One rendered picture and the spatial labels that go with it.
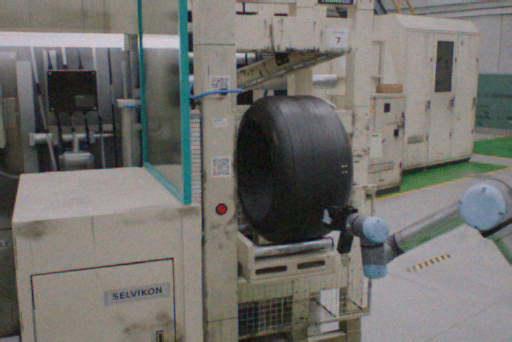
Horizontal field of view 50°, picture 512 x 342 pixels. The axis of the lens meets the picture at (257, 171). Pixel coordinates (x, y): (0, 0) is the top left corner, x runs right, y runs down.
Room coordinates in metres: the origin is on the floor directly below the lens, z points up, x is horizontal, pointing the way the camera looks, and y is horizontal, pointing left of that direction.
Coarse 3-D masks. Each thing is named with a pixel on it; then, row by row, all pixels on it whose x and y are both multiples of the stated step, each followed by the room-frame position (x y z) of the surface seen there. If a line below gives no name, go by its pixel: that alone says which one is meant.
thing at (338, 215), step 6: (330, 210) 1.86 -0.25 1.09; (336, 210) 1.83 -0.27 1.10; (342, 210) 1.83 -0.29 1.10; (348, 210) 1.77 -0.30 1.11; (354, 210) 1.78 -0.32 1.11; (330, 216) 1.86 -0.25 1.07; (336, 216) 1.82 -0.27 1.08; (342, 216) 1.81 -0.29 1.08; (348, 216) 1.76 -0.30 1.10; (336, 222) 1.81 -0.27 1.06; (342, 222) 1.81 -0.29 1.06; (336, 228) 1.82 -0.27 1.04
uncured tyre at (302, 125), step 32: (288, 96) 2.14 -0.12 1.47; (256, 128) 2.38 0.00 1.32; (288, 128) 1.95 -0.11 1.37; (320, 128) 1.98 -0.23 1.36; (256, 160) 2.42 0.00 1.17; (288, 160) 1.90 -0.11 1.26; (320, 160) 1.92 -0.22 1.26; (352, 160) 2.00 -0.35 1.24; (256, 192) 2.38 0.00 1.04; (288, 192) 1.89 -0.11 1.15; (320, 192) 1.91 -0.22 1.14; (256, 224) 2.10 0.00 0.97; (288, 224) 1.93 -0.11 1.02; (320, 224) 1.97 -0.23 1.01
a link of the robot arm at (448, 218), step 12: (456, 204) 1.63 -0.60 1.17; (432, 216) 1.67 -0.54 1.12; (444, 216) 1.64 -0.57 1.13; (456, 216) 1.62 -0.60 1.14; (408, 228) 1.71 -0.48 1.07; (420, 228) 1.68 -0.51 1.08; (432, 228) 1.66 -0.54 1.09; (444, 228) 1.64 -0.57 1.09; (396, 240) 1.72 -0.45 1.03; (408, 240) 1.70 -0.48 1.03; (420, 240) 1.68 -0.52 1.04; (396, 252) 1.73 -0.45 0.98
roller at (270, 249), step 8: (296, 240) 2.04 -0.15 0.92; (304, 240) 2.05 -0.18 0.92; (312, 240) 2.05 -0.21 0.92; (320, 240) 2.06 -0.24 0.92; (328, 240) 2.07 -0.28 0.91; (256, 248) 1.97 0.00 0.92; (264, 248) 1.98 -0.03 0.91; (272, 248) 1.99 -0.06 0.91; (280, 248) 2.00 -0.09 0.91; (288, 248) 2.01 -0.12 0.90; (296, 248) 2.02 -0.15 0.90; (304, 248) 2.03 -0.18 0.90; (312, 248) 2.04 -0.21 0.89; (320, 248) 2.06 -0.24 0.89; (256, 256) 1.96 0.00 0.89; (264, 256) 1.98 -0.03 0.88
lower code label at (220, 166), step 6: (228, 156) 2.00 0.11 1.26; (216, 162) 1.99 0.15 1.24; (222, 162) 1.99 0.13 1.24; (228, 162) 2.00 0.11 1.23; (216, 168) 1.99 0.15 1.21; (222, 168) 1.99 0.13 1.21; (228, 168) 2.00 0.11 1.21; (216, 174) 1.99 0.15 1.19; (222, 174) 1.99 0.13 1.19; (228, 174) 2.00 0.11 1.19
